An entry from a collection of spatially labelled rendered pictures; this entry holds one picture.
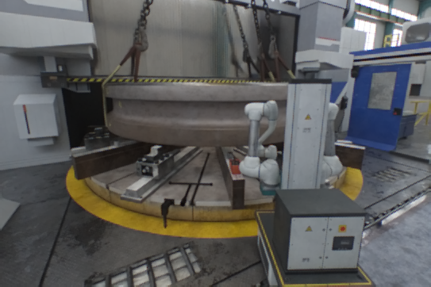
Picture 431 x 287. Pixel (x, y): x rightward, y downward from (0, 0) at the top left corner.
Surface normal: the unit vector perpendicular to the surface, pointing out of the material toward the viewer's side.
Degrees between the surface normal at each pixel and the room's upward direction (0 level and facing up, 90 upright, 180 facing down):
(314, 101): 90
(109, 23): 90
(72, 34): 90
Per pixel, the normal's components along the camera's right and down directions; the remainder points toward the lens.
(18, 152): 0.46, 0.18
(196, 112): -0.11, 0.20
